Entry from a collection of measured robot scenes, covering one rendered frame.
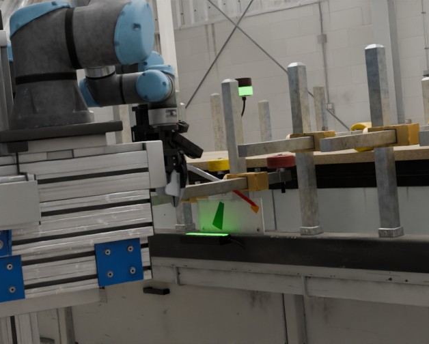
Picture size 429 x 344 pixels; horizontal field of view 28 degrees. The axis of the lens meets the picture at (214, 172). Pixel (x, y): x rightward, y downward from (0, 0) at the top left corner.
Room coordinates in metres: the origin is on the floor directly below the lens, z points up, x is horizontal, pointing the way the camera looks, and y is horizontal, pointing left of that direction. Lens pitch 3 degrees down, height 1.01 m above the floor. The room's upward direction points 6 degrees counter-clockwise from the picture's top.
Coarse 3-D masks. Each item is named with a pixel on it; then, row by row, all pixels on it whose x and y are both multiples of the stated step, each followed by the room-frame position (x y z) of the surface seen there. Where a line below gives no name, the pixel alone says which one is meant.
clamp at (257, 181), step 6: (228, 174) 2.44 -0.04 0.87; (234, 174) 2.42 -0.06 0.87; (240, 174) 2.40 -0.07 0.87; (246, 174) 2.39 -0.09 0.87; (252, 174) 2.37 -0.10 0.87; (258, 174) 2.37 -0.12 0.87; (264, 174) 2.39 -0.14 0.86; (252, 180) 2.37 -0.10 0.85; (258, 180) 2.37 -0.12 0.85; (264, 180) 2.38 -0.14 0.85; (252, 186) 2.37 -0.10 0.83; (258, 186) 2.37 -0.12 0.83; (264, 186) 2.38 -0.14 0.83
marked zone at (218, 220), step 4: (220, 204) 2.47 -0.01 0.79; (220, 208) 2.47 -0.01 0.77; (216, 212) 2.48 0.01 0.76; (220, 212) 2.47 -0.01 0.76; (216, 216) 2.49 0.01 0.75; (220, 216) 2.47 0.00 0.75; (216, 220) 2.49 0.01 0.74; (220, 220) 2.47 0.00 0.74; (212, 224) 2.50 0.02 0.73; (216, 224) 2.49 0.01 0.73; (220, 224) 2.47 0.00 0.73; (220, 228) 2.48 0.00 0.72
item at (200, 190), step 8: (272, 176) 2.46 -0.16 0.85; (280, 176) 2.48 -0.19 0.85; (288, 176) 2.51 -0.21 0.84; (200, 184) 2.27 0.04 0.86; (208, 184) 2.28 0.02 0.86; (216, 184) 2.30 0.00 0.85; (224, 184) 2.32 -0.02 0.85; (232, 184) 2.35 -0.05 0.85; (240, 184) 2.37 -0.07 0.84; (184, 192) 2.22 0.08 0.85; (192, 192) 2.24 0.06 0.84; (200, 192) 2.26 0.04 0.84; (208, 192) 2.28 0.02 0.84; (216, 192) 2.30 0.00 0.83
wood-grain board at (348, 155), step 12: (204, 156) 3.26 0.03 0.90; (216, 156) 3.14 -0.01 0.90; (252, 156) 2.80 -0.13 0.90; (264, 156) 2.70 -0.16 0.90; (324, 156) 2.44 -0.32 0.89; (336, 156) 2.41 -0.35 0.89; (348, 156) 2.38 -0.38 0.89; (360, 156) 2.35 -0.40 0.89; (372, 156) 2.32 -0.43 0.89; (396, 156) 2.27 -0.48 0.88; (408, 156) 2.24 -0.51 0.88; (420, 156) 2.22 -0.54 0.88; (204, 168) 2.80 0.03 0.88
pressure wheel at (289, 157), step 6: (270, 156) 2.50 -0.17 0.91; (276, 156) 2.48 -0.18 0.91; (282, 156) 2.47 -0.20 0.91; (288, 156) 2.48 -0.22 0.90; (270, 162) 2.49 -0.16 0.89; (276, 162) 2.47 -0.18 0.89; (282, 162) 2.47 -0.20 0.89; (288, 162) 2.48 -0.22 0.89; (270, 168) 2.49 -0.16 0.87; (276, 168) 2.48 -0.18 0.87; (282, 168) 2.50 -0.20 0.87; (282, 186) 2.51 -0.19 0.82; (282, 192) 2.51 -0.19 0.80
